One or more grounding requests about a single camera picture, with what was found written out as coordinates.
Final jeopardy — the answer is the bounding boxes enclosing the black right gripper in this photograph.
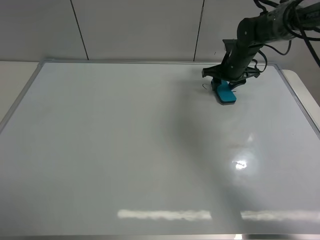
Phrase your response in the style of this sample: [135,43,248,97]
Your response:
[201,39,260,92]

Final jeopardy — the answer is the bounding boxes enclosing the whiteboard with aluminium frame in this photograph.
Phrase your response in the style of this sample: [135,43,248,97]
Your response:
[0,61,320,238]

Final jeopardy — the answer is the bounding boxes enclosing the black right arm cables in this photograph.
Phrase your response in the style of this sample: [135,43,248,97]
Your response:
[252,0,320,73]

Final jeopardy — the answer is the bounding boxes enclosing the blue whiteboard eraser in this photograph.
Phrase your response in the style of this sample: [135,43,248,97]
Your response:
[214,80,237,105]

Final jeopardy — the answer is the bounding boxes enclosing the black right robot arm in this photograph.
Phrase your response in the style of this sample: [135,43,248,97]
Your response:
[201,0,320,89]

